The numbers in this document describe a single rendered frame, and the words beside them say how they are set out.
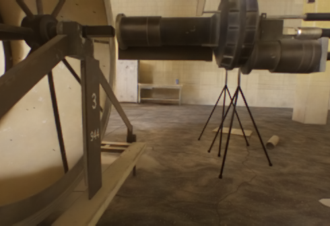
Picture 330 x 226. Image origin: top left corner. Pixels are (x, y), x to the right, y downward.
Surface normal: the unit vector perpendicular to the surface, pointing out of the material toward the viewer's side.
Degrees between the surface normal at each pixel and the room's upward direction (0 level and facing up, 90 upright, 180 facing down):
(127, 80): 90
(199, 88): 90
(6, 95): 90
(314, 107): 90
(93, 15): 117
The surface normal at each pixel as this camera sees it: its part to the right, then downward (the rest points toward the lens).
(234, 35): -0.28, 0.44
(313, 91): -0.11, 0.13
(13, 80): 0.99, 0.04
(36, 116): -0.07, -0.51
